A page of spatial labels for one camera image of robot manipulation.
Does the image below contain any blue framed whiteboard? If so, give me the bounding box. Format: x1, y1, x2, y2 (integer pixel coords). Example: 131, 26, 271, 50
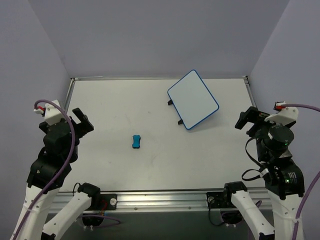
167, 69, 220, 130

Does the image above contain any blue whiteboard eraser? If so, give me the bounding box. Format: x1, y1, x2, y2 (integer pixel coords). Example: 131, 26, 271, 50
132, 134, 141, 149

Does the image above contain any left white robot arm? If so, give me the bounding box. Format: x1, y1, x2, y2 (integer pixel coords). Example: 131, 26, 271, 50
11, 108, 101, 240

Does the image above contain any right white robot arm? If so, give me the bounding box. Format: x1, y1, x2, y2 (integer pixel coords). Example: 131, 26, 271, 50
222, 102, 305, 240

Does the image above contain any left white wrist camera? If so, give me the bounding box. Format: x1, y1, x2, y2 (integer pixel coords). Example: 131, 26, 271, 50
33, 99, 66, 126

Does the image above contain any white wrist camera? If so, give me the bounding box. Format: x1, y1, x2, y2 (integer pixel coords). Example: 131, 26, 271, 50
33, 99, 66, 126
264, 101, 299, 126

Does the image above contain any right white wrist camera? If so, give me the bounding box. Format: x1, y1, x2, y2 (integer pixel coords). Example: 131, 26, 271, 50
264, 101, 299, 126

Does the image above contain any black thin cable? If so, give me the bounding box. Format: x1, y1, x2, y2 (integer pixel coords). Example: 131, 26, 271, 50
241, 136, 266, 183

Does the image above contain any aluminium table edge frame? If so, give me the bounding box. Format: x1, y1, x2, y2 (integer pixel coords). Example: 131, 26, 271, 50
63, 77, 76, 113

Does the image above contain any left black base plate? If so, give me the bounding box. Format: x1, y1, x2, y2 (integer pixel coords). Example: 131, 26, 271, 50
91, 193, 118, 212

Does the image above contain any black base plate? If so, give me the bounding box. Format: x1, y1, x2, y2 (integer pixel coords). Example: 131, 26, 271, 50
91, 193, 118, 212
206, 191, 235, 209

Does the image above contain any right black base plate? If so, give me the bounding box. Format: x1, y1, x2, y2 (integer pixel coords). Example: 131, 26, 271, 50
206, 191, 235, 209

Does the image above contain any aluminium front rail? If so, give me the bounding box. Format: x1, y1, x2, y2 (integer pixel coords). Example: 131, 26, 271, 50
49, 188, 272, 214

